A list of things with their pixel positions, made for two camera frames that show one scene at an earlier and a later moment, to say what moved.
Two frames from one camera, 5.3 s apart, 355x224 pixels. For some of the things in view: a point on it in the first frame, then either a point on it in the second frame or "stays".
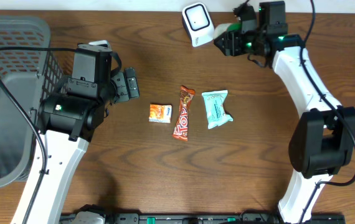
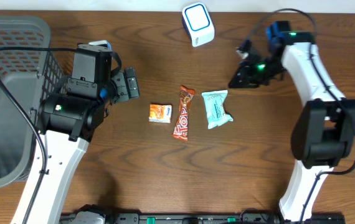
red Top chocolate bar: x=181 y=129 stays
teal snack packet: x=215 y=113 stays
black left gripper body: x=122 y=92 stays
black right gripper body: x=240 y=41 -> x=272 y=65
